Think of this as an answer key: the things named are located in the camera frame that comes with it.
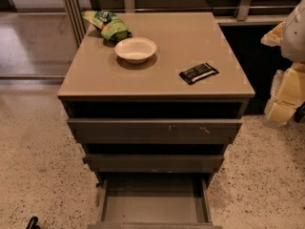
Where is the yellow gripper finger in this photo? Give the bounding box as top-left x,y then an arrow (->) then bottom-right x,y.
260,22 -> 285,47
264,63 -> 305,124

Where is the black rxbar chocolate bar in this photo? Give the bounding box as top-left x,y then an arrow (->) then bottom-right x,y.
179,63 -> 218,85

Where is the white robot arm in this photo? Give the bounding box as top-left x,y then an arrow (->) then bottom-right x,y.
261,0 -> 305,127

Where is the grey drawer cabinet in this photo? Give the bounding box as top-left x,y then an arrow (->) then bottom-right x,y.
57,11 -> 255,189

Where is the grey open bottom drawer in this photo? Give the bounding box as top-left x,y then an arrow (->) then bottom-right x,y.
87,174 -> 222,229

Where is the grey middle drawer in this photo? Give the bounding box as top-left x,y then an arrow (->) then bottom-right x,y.
84,154 -> 224,173

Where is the grey top drawer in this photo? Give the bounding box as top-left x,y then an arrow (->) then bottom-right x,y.
68,118 -> 242,144

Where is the white paper bowl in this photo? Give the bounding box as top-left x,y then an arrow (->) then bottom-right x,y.
114,37 -> 157,64

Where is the green chip bag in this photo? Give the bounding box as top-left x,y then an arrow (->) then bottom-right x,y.
82,10 -> 132,42

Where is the black object on floor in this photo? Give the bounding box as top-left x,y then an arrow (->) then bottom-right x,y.
26,216 -> 41,229

